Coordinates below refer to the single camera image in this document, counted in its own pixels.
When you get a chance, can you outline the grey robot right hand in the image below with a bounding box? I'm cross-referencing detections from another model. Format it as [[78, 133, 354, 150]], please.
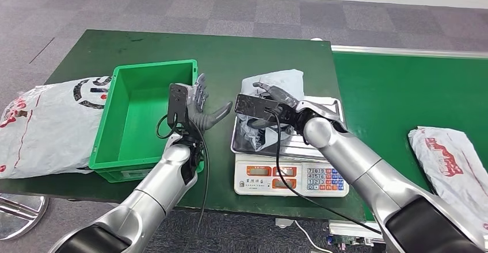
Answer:
[[253, 82, 303, 133]]

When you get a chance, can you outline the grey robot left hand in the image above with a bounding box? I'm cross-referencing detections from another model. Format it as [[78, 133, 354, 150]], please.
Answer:
[[185, 72, 234, 132]]

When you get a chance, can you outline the grey parcel with red print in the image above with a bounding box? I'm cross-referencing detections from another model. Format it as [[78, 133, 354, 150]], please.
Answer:
[[407, 126, 488, 240], [238, 69, 306, 153]]

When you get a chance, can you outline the green conveyor belt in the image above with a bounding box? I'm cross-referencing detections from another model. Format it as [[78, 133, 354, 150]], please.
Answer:
[[332, 51, 488, 221]]

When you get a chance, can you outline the steel scale tray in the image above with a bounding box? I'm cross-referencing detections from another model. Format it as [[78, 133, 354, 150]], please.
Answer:
[[230, 95, 344, 160]]

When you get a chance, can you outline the green plastic crate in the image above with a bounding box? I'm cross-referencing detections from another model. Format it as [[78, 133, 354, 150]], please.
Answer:
[[88, 59, 205, 183]]

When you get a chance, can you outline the white electronic scale body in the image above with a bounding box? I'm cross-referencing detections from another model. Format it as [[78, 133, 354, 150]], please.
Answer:
[[233, 152, 349, 198]]

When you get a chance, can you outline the green circuit board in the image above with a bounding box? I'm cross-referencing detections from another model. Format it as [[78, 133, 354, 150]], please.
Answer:
[[327, 235, 367, 246]]

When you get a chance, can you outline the large white printed bag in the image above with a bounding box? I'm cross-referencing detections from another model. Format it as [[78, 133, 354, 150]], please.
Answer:
[[0, 76, 113, 179]]

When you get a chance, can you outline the chrome chair base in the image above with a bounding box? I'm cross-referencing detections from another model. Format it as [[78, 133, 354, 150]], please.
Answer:
[[0, 194, 49, 242]]

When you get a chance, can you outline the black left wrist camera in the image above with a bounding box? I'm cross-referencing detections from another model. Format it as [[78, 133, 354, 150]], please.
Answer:
[[167, 83, 190, 128]]

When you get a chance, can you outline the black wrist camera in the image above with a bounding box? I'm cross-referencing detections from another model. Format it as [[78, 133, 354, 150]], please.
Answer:
[[234, 93, 283, 124], [167, 83, 190, 128]]

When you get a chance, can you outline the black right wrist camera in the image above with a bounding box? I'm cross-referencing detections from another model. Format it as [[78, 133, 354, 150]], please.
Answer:
[[234, 93, 283, 124]]

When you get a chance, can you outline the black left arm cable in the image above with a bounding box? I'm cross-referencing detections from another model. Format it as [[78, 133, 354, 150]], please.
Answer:
[[155, 114, 211, 253]]

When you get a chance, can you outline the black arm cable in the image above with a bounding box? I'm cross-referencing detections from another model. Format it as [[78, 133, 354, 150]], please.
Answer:
[[265, 108, 384, 237], [155, 114, 211, 253]]

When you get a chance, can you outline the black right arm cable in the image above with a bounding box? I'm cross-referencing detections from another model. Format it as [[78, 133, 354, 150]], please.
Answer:
[[265, 108, 384, 237]]

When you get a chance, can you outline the aluminium conveyor side rail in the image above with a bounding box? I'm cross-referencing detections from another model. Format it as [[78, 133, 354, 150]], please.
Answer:
[[330, 44, 488, 60], [328, 220, 386, 246]]

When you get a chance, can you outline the white power cable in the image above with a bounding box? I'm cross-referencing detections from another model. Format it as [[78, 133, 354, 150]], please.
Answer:
[[293, 220, 325, 253]]

